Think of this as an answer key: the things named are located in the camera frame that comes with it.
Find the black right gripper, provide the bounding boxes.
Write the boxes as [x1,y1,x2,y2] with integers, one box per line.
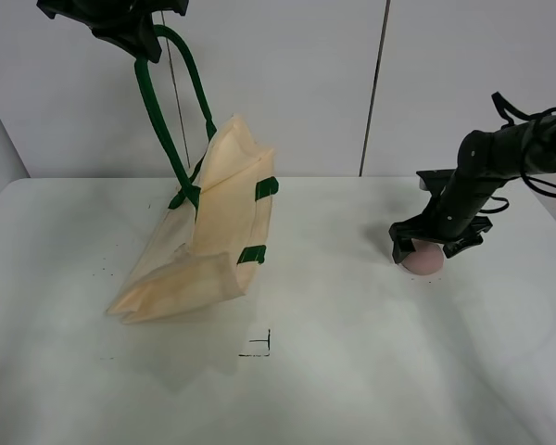
[389,171,505,264]

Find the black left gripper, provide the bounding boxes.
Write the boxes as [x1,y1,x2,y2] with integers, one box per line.
[37,0,189,63]

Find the pink peach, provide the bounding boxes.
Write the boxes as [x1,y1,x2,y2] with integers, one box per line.
[401,244,444,276]

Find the cream linen bag green handles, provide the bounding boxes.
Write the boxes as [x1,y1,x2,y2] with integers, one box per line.
[107,25,279,324]

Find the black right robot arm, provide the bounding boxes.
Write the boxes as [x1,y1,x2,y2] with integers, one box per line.
[389,110,556,264]

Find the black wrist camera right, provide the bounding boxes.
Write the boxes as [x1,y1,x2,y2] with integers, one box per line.
[416,169,454,194]

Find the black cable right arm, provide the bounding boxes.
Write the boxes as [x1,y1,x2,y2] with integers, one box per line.
[490,91,556,214]

